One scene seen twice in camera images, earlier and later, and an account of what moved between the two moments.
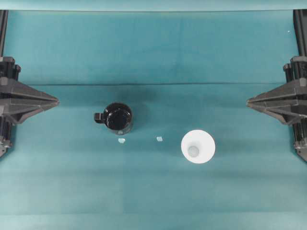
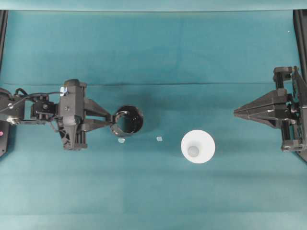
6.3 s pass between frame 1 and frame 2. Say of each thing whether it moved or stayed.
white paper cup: stayed
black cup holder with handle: moved
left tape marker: stayed
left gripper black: moved
